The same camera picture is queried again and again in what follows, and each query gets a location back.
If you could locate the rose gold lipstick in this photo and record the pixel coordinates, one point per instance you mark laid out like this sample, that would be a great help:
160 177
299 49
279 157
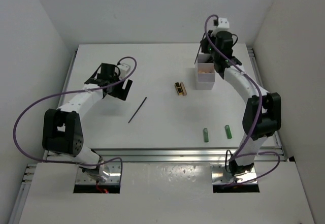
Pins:
184 92

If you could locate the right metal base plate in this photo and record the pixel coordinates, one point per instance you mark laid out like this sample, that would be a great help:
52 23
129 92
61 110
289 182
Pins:
221 177

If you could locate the aluminium rail front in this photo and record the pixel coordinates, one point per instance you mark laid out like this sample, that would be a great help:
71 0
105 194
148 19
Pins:
172 155

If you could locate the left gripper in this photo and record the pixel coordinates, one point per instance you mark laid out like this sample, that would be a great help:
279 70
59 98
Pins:
122 94

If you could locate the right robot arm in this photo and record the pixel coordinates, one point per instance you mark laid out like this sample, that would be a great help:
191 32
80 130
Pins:
262 115

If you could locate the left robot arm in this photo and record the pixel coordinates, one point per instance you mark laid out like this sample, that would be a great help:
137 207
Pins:
62 129

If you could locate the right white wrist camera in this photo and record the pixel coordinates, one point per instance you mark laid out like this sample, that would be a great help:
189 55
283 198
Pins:
220 24

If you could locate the metal base plate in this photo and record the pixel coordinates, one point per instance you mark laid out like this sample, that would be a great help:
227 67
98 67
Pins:
221 177
108 174

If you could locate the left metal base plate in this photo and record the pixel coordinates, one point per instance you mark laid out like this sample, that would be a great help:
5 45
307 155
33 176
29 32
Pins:
108 174

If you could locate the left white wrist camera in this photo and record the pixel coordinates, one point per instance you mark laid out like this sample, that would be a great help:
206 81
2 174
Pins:
124 70

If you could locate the black thin pencil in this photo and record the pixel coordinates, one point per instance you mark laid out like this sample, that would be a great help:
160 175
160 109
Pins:
198 52
137 110

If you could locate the white three-compartment organizer box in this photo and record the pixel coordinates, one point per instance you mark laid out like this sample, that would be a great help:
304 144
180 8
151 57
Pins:
204 81

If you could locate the green tube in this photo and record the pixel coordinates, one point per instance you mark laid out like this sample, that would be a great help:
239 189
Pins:
205 135
228 131

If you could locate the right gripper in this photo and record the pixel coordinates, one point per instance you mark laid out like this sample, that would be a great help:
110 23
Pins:
203 49

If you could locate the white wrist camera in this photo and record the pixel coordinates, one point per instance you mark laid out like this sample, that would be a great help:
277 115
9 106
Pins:
220 24
124 70

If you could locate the black gold lipstick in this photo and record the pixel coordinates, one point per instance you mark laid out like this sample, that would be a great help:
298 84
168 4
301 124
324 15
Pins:
178 88

